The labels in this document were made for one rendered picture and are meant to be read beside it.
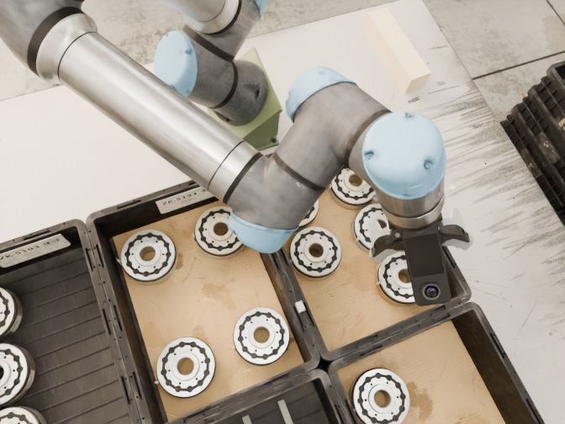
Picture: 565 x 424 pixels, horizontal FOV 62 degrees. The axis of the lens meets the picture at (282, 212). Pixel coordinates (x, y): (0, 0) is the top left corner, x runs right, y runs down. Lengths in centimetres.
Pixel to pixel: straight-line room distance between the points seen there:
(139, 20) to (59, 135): 125
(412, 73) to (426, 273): 79
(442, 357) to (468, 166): 53
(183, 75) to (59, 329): 53
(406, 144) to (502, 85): 205
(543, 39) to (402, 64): 152
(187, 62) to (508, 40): 198
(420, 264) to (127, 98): 40
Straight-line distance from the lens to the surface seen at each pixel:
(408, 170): 44
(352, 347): 84
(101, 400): 95
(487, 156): 134
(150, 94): 57
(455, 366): 100
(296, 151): 52
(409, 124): 46
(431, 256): 62
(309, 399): 92
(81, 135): 128
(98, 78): 60
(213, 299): 94
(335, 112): 51
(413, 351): 97
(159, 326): 94
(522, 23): 279
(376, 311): 96
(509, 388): 95
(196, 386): 89
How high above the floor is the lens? 175
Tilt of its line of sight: 68 degrees down
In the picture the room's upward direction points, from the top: 10 degrees clockwise
